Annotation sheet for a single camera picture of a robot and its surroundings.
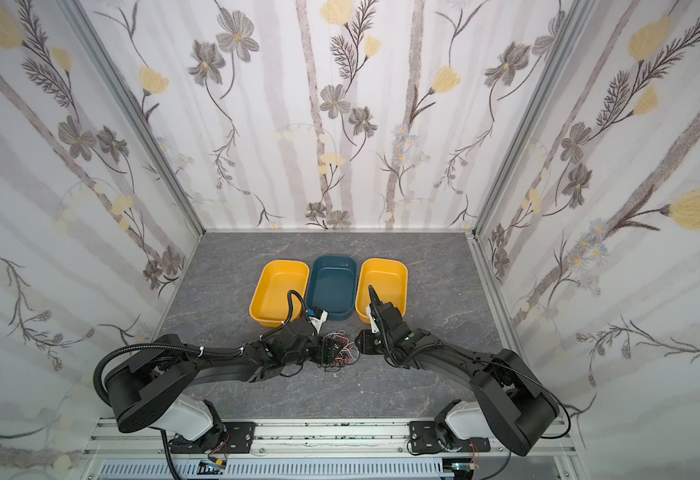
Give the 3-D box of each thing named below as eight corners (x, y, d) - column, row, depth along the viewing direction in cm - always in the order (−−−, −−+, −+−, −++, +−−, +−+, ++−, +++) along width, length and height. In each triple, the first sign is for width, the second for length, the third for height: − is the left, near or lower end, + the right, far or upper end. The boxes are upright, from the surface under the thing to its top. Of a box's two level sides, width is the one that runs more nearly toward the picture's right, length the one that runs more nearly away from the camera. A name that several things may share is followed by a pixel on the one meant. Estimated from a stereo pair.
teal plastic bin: (306, 320, 98) (303, 311, 93) (312, 264, 112) (311, 255, 108) (356, 320, 98) (356, 312, 93) (356, 265, 113) (356, 255, 108)
